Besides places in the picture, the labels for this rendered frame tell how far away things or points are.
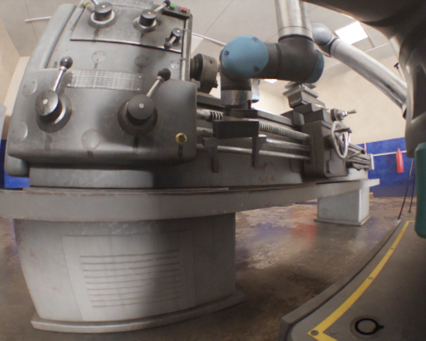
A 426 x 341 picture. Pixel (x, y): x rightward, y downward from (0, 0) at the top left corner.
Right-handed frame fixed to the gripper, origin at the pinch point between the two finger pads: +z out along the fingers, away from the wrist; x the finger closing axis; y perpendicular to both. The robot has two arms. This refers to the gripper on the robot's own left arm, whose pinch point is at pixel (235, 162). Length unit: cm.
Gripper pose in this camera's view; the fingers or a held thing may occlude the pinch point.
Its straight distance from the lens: 57.7
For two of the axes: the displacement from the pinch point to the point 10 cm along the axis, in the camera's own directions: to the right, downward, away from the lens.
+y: -2.8, -3.3, 9.0
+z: 0.2, 9.4, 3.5
